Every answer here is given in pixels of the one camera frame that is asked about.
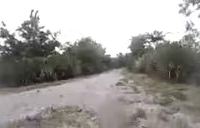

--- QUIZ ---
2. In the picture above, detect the grass verge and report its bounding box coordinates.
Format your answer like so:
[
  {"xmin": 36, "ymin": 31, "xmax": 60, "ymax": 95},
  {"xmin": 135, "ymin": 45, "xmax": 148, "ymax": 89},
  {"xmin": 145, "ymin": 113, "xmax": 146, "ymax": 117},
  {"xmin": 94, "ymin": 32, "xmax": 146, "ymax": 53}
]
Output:
[
  {"xmin": 0, "ymin": 71, "xmax": 104, "ymax": 100},
  {"xmin": 121, "ymin": 68, "xmax": 200, "ymax": 118}
]

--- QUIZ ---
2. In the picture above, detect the pale dirt path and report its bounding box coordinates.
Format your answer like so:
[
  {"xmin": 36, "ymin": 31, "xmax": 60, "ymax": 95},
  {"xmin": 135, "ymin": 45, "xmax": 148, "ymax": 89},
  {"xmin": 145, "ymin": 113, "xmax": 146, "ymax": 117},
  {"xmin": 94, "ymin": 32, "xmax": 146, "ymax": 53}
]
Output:
[{"xmin": 0, "ymin": 68, "xmax": 200, "ymax": 128}]

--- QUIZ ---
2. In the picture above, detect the row of trees and bushes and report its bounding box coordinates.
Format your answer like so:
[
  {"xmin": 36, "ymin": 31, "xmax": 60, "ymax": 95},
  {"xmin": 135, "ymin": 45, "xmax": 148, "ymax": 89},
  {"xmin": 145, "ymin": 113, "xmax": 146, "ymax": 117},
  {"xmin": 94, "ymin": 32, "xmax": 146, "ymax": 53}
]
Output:
[
  {"xmin": 0, "ymin": 9, "xmax": 117, "ymax": 90},
  {"xmin": 116, "ymin": 0, "xmax": 200, "ymax": 87}
]

